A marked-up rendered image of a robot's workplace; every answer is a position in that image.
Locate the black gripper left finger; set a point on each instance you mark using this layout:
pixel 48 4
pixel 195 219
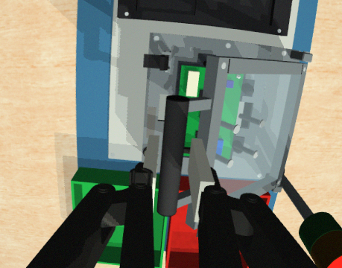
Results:
pixel 82 237

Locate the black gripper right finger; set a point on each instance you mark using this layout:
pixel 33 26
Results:
pixel 231 226

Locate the green circuit board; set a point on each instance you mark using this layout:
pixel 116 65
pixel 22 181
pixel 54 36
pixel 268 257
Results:
pixel 191 85

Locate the red open bin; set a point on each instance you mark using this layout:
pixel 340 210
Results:
pixel 181 238

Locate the green open-top bin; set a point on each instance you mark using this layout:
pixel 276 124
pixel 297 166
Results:
pixel 82 182

